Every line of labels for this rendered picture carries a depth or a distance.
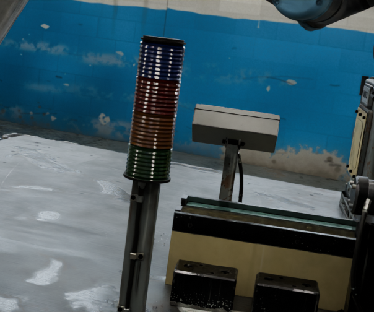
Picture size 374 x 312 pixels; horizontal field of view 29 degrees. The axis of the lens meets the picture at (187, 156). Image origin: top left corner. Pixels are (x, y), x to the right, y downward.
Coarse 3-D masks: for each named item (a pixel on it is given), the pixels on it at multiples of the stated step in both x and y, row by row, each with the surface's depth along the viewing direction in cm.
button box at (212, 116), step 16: (208, 112) 144; (224, 112) 144; (240, 112) 144; (256, 112) 144; (192, 128) 144; (208, 128) 143; (224, 128) 142; (240, 128) 142; (256, 128) 142; (272, 128) 142; (224, 144) 148; (256, 144) 146; (272, 144) 144
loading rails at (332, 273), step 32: (192, 224) 122; (224, 224) 121; (256, 224) 121; (288, 224) 130; (320, 224) 130; (192, 256) 123; (224, 256) 122; (256, 256) 122; (288, 256) 121; (320, 256) 120; (352, 256) 120; (320, 288) 121
